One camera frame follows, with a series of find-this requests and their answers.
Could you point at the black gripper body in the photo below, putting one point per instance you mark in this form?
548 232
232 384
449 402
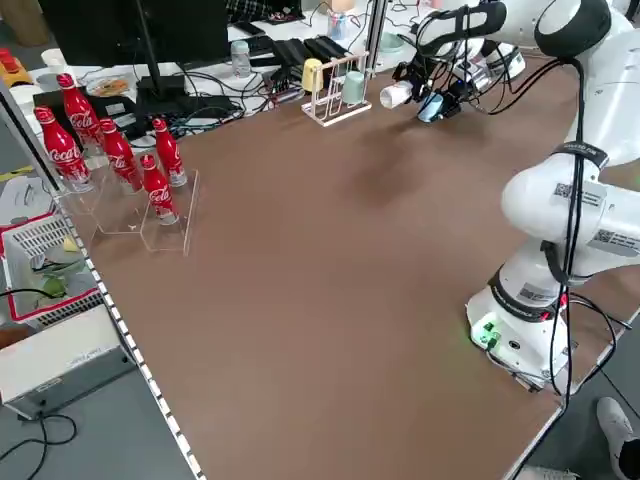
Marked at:
462 90
412 70

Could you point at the blue ceramic cup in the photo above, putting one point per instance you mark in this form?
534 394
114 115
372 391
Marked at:
426 107

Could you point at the white juice bottle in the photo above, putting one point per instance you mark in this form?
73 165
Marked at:
395 96

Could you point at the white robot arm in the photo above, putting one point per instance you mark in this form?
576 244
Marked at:
505 60
550 200

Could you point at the mint green cup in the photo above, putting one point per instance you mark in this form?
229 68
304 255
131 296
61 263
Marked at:
353 87

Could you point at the clear pen cup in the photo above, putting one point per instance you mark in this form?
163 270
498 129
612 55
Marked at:
338 27

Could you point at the yellow cup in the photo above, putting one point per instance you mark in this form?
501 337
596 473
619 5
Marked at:
312 75

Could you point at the clear plastic bottle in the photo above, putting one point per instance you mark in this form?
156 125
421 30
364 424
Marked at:
240 60

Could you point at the red Coca-Cola bottle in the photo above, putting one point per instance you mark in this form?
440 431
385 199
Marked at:
120 160
62 155
167 150
80 120
157 192

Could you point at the white paper cup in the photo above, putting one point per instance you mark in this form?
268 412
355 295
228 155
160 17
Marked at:
53 62

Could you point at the mint green bowl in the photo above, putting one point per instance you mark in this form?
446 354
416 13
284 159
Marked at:
392 44

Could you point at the black computer monitor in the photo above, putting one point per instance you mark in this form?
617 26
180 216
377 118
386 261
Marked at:
125 30

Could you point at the clear acrylic stepped stand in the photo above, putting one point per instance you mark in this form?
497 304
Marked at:
165 240

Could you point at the black flat device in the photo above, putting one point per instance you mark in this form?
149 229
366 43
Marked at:
110 112

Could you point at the person's grey shoe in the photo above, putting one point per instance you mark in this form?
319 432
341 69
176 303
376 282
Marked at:
550 472
615 425

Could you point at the yellow toy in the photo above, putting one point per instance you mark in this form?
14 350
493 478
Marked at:
15 70

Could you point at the white basket red trim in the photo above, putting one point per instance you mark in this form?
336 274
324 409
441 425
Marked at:
30 240

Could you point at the white metal box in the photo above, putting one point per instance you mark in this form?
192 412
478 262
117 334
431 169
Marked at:
60 360

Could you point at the aluminium profile post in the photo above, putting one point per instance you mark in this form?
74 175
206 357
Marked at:
376 30

